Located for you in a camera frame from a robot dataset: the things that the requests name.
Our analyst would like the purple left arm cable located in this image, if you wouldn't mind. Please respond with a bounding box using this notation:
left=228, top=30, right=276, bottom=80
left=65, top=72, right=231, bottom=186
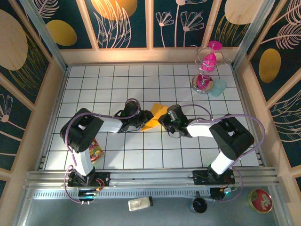
left=63, top=98, right=142, bottom=204

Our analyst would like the pink wine glass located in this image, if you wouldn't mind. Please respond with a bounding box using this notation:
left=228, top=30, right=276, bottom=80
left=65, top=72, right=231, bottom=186
left=202, top=40, right=223, bottom=73

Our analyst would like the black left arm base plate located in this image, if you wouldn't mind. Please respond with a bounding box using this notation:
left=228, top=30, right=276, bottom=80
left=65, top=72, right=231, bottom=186
left=67, top=171, right=111, bottom=188

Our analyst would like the black round cap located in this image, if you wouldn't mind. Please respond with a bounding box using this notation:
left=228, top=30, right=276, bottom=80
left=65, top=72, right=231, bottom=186
left=189, top=191, right=209, bottom=214

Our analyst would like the aluminium frame post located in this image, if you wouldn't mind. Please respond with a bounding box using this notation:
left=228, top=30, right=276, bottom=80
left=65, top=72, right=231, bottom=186
left=20, top=0, right=69, bottom=71
left=231, top=0, right=276, bottom=69

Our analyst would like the yellow paper sheet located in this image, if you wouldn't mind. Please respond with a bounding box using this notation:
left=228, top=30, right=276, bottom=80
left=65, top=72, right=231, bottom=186
left=141, top=103, right=169, bottom=132

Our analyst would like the colourful snack bag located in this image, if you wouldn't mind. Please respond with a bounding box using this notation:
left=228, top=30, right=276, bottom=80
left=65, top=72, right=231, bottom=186
left=89, top=138, right=106, bottom=165

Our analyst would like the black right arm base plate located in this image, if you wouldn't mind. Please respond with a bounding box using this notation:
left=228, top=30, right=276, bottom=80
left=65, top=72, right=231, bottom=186
left=192, top=169, right=236, bottom=186

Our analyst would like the clear jar with black lid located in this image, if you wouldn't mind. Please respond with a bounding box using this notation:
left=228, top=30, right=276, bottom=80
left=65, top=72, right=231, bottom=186
left=128, top=196, right=154, bottom=212

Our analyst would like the red round tin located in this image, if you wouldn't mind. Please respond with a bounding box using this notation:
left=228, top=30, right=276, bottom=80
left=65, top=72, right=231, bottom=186
left=248, top=189, right=273, bottom=214

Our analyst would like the teal plastic cup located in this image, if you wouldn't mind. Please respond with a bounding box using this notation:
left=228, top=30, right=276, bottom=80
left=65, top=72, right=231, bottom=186
left=211, top=79, right=228, bottom=97

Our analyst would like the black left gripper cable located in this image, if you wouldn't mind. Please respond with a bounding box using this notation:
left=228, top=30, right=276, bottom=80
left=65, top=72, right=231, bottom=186
left=122, top=124, right=139, bottom=134

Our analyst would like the silver wire glass rack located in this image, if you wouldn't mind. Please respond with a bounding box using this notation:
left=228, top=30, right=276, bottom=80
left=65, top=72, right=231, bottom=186
left=190, top=44, right=233, bottom=94

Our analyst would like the aluminium mounting rail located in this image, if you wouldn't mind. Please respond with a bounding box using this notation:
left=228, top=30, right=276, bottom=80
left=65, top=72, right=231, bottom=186
left=23, top=166, right=282, bottom=189

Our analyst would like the grey slotted cable duct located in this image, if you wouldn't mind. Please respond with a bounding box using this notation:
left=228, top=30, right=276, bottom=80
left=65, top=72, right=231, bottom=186
left=32, top=189, right=212, bottom=200

